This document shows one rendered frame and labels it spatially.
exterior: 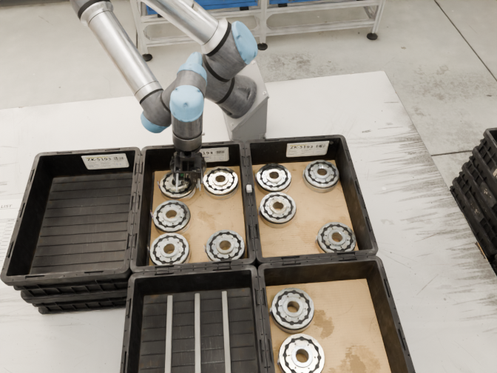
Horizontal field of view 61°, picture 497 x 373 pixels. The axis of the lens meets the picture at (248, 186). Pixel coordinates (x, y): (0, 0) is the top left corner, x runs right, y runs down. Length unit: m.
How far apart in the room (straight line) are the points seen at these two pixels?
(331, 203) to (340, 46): 2.15
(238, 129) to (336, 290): 0.66
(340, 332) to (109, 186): 0.77
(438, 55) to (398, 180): 1.98
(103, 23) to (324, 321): 0.93
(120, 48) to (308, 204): 0.66
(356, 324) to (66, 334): 0.76
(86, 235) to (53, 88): 1.98
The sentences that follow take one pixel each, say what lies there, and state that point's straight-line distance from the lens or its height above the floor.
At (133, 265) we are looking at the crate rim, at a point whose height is 0.93.
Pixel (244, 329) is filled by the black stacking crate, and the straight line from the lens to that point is 1.06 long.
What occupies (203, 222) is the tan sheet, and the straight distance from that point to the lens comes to 1.19.
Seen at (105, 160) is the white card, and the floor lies 0.89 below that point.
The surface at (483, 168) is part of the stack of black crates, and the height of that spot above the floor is 0.47.
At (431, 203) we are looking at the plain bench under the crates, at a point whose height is 0.70.
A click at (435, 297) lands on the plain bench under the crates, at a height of 0.70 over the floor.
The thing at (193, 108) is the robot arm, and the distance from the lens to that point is 0.96.
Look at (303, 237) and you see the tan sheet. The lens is 1.17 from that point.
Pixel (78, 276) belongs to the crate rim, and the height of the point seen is 0.93.
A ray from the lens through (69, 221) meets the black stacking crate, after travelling 1.29.
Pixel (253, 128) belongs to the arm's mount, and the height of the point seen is 0.78.
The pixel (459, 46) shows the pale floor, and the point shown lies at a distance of 3.56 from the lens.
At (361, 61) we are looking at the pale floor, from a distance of 3.16.
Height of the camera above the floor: 1.84
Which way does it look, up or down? 53 degrees down
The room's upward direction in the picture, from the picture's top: straight up
